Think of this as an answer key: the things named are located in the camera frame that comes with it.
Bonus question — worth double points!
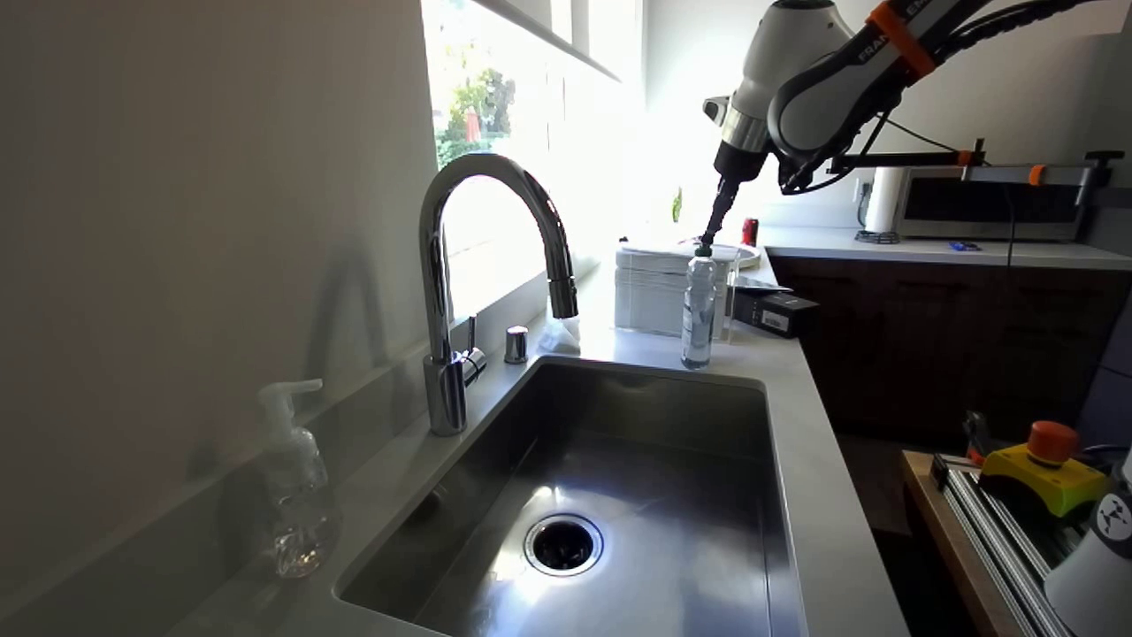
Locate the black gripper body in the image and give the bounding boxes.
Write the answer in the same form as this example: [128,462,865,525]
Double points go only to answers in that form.
[704,93,770,219]

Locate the clear bottle with green cap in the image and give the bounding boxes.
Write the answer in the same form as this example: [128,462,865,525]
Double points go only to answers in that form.
[684,256,716,369]

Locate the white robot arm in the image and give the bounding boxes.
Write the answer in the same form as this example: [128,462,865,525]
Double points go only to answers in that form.
[697,0,1083,256]

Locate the white folded cloth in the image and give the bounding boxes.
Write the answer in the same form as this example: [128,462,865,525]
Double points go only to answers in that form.
[615,241,694,337]

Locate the black box with label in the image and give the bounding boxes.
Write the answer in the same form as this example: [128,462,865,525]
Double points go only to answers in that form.
[737,291,818,337]

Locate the white paper towel roll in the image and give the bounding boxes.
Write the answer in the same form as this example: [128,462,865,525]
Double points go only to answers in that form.
[863,165,904,234]

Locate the chrome countertop button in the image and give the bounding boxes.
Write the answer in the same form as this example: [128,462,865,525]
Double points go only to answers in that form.
[503,326,526,364]

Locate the silver toaster oven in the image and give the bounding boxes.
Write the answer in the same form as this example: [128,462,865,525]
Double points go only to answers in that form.
[895,162,1089,245]

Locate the stainless steel sink basin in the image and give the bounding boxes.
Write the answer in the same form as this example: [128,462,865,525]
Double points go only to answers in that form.
[343,359,802,637]

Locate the chrome kitchen faucet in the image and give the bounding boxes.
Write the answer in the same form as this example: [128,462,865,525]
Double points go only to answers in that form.
[418,153,575,436]

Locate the yellow emergency stop box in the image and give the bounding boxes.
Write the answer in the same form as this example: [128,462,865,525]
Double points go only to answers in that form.
[978,421,1108,517]

